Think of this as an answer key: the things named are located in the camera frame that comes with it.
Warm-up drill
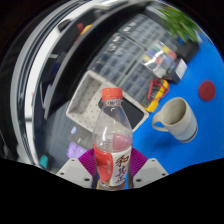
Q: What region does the beige ceramic mug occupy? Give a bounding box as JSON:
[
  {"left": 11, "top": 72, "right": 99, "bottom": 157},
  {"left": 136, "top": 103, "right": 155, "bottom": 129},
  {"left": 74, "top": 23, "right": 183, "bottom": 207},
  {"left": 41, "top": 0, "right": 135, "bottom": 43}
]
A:
[{"left": 151, "top": 96, "right": 199, "bottom": 144}]

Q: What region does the clear red-capped drink bottle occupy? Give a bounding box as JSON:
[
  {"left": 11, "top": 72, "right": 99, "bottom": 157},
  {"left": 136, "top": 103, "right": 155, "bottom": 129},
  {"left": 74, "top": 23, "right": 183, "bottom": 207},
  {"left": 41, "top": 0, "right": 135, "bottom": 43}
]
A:
[{"left": 92, "top": 87, "right": 134, "bottom": 191}]

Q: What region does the black rectangular pouch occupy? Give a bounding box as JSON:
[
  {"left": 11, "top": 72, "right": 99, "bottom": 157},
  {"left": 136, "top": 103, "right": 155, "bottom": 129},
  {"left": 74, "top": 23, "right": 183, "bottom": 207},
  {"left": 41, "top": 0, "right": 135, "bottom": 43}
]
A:
[{"left": 98, "top": 98, "right": 145, "bottom": 132}]

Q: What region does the flat round red coaster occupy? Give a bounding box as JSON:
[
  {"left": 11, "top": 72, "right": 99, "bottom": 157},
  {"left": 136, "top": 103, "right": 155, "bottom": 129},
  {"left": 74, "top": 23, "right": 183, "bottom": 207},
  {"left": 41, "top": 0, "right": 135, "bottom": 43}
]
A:
[{"left": 198, "top": 80, "right": 217, "bottom": 102}]

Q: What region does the dark grey upright box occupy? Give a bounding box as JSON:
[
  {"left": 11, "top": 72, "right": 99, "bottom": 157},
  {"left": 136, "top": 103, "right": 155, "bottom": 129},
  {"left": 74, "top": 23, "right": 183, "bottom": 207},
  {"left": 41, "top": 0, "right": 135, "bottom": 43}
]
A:
[{"left": 68, "top": 125, "right": 96, "bottom": 149}]

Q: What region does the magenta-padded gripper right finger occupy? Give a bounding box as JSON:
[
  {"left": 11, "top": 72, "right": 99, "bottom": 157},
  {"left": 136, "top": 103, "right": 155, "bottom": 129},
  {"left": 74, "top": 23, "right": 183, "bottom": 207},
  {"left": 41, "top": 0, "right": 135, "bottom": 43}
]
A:
[{"left": 127, "top": 147, "right": 170, "bottom": 190}]

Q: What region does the white perforated tray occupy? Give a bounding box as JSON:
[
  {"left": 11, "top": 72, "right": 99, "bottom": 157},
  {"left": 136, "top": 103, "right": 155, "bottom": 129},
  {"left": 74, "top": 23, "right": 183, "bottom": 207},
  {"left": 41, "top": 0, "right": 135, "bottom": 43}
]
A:
[{"left": 65, "top": 69, "right": 150, "bottom": 134}]

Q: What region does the dark box with white label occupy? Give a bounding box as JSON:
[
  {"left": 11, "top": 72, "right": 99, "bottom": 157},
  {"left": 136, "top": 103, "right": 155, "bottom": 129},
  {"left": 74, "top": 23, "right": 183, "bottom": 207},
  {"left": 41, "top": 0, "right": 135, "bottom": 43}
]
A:
[{"left": 163, "top": 58, "right": 188, "bottom": 84}]

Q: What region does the yellow multimeter with red leads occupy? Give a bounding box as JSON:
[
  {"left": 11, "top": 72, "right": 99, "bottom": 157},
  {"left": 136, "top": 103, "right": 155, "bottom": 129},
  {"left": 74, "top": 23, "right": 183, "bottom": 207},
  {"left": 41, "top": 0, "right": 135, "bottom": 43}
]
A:
[{"left": 141, "top": 78, "right": 170, "bottom": 113}]

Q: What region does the black overhead shelf unit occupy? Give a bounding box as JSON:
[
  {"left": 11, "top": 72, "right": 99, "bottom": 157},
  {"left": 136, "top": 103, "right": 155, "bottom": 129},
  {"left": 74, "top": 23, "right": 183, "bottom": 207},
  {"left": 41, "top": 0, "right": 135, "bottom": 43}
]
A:
[{"left": 9, "top": 1, "right": 158, "bottom": 164}]

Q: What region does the flat black case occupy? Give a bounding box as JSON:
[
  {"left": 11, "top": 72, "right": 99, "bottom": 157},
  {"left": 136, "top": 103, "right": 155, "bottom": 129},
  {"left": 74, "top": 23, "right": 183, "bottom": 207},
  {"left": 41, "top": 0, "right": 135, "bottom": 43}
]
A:
[{"left": 176, "top": 39, "right": 201, "bottom": 64}]

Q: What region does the green potted plant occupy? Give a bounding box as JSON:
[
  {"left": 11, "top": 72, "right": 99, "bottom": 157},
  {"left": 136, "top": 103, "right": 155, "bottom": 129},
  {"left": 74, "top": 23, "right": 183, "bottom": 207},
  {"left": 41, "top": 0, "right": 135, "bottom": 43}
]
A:
[{"left": 158, "top": 5, "right": 201, "bottom": 44}]

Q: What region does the grey small-parts drawer cabinet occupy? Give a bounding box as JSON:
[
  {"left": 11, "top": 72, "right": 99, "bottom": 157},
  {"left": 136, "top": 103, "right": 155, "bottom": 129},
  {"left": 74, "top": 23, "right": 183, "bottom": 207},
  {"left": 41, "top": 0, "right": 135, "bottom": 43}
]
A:
[
  {"left": 88, "top": 31, "right": 146, "bottom": 86},
  {"left": 116, "top": 13, "right": 168, "bottom": 48},
  {"left": 118, "top": 61, "right": 158, "bottom": 101}
]

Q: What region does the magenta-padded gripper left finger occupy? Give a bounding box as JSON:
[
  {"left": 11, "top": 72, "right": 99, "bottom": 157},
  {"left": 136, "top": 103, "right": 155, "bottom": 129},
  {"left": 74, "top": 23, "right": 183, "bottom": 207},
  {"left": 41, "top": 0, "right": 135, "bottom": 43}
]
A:
[{"left": 56, "top": 148, "right": 100, "bottom": 190}]

